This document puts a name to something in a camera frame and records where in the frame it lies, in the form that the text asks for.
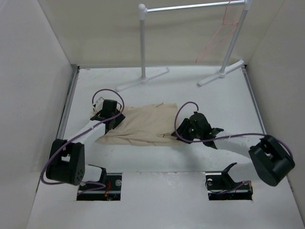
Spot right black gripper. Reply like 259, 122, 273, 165
171, 118, 203, 144

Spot beige trousers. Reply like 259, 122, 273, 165
97, 103, 183, 146

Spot pink wire hanger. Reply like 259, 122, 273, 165
195, 0, 239, 64

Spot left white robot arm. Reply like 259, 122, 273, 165
41, 99, 125, 190

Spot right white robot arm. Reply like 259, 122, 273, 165
172, 112, 295, 187

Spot white clothes rack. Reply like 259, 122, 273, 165
116, 0, 252, 92

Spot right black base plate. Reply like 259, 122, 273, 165
205, 172, 253, 201

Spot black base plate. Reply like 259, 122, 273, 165
76, 173, 122, 201
205, 172, 253, 201

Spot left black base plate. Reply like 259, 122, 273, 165
76, 173, 122, 201

